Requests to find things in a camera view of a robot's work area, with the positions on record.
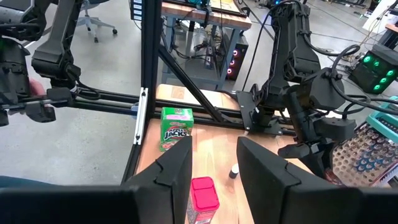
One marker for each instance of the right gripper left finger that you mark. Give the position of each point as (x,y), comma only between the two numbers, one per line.
(93,205)

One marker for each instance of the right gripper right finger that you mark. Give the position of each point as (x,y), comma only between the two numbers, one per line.
(311,202)

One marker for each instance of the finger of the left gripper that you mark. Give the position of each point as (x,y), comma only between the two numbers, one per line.
(317,165)
(298,151)

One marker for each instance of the dark dropper bottle white cap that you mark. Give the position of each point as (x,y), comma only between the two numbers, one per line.
(234,171)

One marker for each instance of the red smoked paprika tin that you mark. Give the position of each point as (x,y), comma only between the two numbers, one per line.
(203,196)

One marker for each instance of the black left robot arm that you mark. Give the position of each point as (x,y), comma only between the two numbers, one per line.
(292,46)

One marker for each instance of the steel box grater teal trim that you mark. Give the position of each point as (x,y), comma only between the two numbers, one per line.
(363,155)

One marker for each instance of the computer tower green lights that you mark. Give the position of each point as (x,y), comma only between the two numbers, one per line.
(376,71)

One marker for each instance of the computer tower pink lights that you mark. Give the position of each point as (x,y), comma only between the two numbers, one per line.
(235,59)

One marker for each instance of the green Apple Jacks cereal box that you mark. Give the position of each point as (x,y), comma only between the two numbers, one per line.
(175,124)

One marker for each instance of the person's hand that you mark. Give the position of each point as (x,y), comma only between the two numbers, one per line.
(36,87)

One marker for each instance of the wooden-top background workbench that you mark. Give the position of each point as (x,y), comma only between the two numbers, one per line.
(205,17)

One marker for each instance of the grey office chair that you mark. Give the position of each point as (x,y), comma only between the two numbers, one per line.
(90,20)

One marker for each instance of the white frame bracket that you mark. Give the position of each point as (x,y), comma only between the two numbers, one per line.
(140,115)

